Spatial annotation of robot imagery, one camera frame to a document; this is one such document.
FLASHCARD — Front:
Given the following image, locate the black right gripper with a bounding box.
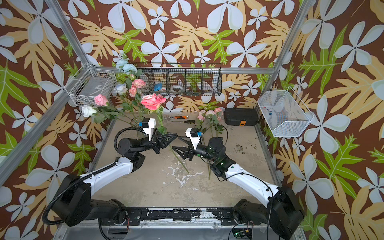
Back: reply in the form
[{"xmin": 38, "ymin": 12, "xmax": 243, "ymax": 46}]
[{"xmin": 174, "ymin": 136, "xmax": 219, "ymax": 165}]

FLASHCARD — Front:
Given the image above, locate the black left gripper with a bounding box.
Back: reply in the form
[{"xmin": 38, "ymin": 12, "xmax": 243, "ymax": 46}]
[{"xmin": 135, "ymin": 130, "xmax": 174, "ymax": 157}]

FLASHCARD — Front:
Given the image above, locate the pale pink carnation stem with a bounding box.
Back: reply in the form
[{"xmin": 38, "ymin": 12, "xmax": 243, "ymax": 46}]
[{"xmin": 203, "ymin": 109, "xmax": 218, "ymax": 180}]

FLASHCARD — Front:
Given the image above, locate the pink rose cluster stem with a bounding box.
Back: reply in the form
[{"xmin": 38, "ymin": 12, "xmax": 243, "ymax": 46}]
[{"xmin": 214, "ymin": 108, "xmax": 224, "ymax": 136}]

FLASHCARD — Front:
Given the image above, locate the pink rose bunch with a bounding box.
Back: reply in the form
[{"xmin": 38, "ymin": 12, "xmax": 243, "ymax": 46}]
[{"xmin": 128, "ymin": 79, "xmax": 146, "ymax": 117}]

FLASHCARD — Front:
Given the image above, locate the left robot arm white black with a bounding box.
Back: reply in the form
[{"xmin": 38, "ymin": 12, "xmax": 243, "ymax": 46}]
[{"xmin": 42, "ymin": 128, "xmax": 178, "ymax": 227}]

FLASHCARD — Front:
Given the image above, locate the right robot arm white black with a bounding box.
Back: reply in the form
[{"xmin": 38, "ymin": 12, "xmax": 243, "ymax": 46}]
[{"xmin": 172, "ymin": 137, "xmax": 306, "ymax": 240}]

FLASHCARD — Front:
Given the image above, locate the clear ribbed glass vase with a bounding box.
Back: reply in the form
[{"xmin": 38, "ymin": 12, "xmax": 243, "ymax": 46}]
[{"xmin": 130, "ymin": 116, "xmax": 144, "ymax": 128}]

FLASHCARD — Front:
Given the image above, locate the black yellow screwdriver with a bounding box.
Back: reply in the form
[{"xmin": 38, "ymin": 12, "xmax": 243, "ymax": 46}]
[{"xmin": 172, "ymin": 120, "xmax": 196, "ymax": 125}]

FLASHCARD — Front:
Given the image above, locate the black zip case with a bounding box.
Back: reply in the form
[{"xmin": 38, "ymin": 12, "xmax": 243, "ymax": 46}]
[{"xmin": 224, "ymin": 108, "xmax": 259, "ymax": 127}]

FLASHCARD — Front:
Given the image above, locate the pale blue rose stem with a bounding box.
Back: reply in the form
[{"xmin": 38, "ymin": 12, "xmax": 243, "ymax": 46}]
[{"xmin": 112, "ymin": 84, "xmax": 128, "ymax": 96}]

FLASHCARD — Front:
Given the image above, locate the white rose stem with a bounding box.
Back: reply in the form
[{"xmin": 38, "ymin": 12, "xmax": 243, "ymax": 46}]
[{"xmin": 81, "ymin": 105, "xmax": 120, "ymax": 124}]

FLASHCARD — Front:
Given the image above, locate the light blue flower stem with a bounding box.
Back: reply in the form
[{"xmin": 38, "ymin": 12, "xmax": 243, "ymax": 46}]
[{"xmin": 116, "ymin": 55, "xmax": 138, "ymax": 75}]

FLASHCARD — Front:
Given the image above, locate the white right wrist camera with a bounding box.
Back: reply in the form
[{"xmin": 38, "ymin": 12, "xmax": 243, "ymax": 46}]
[{"xmin": 186, "ymin": 128, "xmax": 203, "ymax": 150}]

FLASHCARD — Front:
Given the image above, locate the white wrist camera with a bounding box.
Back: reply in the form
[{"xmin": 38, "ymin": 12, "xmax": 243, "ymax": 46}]
[
  {"xmin": 139, "ymin": 118, "xmax": 156, "ymax": 141},
  {"xmin": 186, "ymin": 128, "xmax": 203, "ymax": 150}
]

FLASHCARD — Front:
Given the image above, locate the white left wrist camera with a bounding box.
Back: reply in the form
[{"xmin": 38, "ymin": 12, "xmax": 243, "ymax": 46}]
[{"xmin": 139, "ymin": 118, "xmax": 156, "ymax": 141}]

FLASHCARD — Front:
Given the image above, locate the black wire wall basket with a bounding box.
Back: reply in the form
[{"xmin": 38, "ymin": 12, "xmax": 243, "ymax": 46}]
[{"xmin": 138, "ymin": 63, "xmax": 223, "ymax": 97}]

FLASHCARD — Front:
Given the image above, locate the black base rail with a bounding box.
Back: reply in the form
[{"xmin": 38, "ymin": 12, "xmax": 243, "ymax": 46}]
[{"xmin": 119, "ymin": 206, "xmax": 241, "ymax": 226}]

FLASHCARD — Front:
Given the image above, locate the white wire basket left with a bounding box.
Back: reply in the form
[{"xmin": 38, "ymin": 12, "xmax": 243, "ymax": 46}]
[{"xmin": 67, "ymin": 65, "xmax": 117, "ymax": 107}]

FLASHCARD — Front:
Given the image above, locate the white wire basket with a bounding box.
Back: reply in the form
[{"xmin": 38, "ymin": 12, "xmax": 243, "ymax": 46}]
[
  {"xmin": 258, "ymin": 90, "xmax": 315, "ymax": 138},
  {"xmin": 67, "ymin": 65, "xmax": 117, "ymax": 107}
]

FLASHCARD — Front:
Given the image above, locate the white wire basket right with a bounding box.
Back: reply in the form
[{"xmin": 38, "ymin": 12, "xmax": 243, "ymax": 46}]
[{"xmin": 258, "ymin": 90, "xmax": 315, "ymax": 138}]

